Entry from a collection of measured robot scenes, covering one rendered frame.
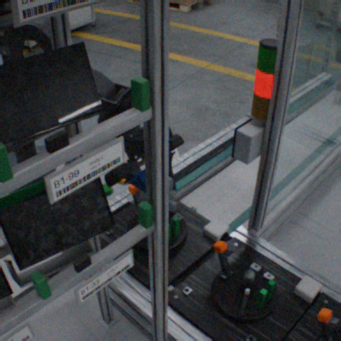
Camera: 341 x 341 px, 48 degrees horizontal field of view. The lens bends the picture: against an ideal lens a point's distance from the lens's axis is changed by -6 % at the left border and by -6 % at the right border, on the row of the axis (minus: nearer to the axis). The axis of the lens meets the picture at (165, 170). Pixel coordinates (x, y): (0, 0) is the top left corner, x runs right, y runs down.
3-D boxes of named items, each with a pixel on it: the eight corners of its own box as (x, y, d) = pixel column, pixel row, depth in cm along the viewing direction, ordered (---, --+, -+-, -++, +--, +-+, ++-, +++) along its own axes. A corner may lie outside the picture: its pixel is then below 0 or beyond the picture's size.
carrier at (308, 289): (162, 302, 81) (162, 265, 73) (233, 241, 94) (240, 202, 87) (254, 374, 67) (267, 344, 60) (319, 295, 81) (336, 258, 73)
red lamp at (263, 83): (249, 91, 77) (250, 69, 74) (262, 84, 80) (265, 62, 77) (270, 100, 74) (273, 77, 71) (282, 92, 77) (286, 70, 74)
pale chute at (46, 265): (11, 279, 80) (3, 259, 80) (65, 254, 86) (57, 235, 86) (20, 289, 55) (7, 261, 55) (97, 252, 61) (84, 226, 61)
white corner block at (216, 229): (202, 238, 95) (202, 226, 93) (214, 228, 98) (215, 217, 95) (217, 249, 93) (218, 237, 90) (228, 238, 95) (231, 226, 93)
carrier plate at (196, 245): (86, 238, 95) (85, 233, 94) (157, 192, 108) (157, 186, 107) (156, 298, 82) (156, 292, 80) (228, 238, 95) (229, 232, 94)
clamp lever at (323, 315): (319, 341, 67) (317, 313, 65) (323, 334, 68) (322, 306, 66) (335, 347, 65) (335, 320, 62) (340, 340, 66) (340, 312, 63)
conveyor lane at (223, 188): (91, 262, 100) (86, 236, 94) (273, 135, 148) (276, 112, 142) (172, 332, 85) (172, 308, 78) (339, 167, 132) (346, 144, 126)
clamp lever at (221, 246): (219, 274, 81) (212, 244, 78) (226, 268, 82) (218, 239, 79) (233, 279, 78) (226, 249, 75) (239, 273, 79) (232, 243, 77)
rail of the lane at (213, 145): (62, 259, 101) (55, 230, 94) (258, 129, 151) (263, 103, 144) (75, 271, 98) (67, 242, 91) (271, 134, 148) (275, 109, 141)
